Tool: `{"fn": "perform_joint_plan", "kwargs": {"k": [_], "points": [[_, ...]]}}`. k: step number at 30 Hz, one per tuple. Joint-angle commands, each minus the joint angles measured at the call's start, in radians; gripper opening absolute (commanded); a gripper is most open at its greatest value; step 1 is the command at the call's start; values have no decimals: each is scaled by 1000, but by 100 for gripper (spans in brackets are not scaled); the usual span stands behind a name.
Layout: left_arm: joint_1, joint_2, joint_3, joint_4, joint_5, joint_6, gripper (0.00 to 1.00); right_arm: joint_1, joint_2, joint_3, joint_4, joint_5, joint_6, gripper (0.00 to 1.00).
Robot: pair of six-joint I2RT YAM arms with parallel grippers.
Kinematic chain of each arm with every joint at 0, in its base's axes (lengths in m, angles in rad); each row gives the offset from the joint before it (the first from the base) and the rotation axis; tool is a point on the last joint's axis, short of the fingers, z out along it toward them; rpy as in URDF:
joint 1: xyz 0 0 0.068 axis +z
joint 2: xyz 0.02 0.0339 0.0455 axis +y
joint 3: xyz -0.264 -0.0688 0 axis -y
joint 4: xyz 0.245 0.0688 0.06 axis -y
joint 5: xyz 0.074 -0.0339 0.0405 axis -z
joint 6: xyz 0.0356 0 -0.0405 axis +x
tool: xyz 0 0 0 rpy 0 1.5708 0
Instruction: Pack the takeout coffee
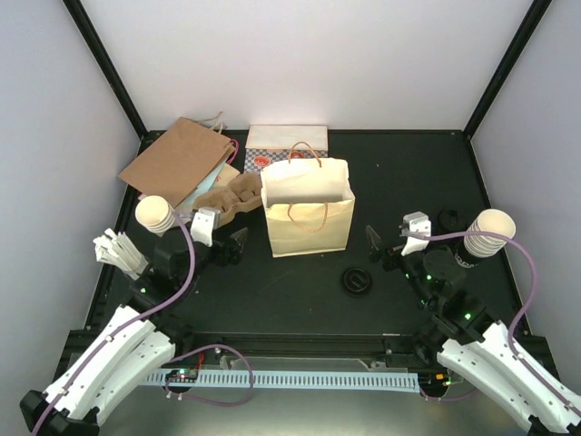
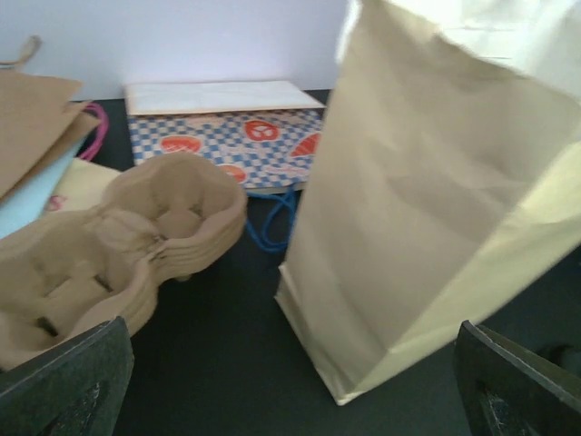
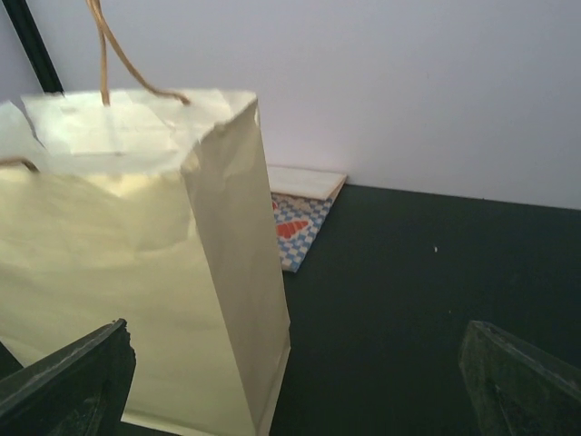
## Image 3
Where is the left black frame post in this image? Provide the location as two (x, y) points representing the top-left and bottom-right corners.
(2, 0), (64, 94)

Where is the cream paper bag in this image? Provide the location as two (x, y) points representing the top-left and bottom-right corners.
(1, 82), (291, 435)

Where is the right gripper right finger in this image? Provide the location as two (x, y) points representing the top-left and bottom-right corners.
(458, 321), (580, 435)

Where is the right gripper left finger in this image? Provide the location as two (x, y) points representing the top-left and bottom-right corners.
(1, 319), (136, 435)

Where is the blue checkered bakery bag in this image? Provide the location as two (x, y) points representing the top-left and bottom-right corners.
(267, 165), (347, 273)

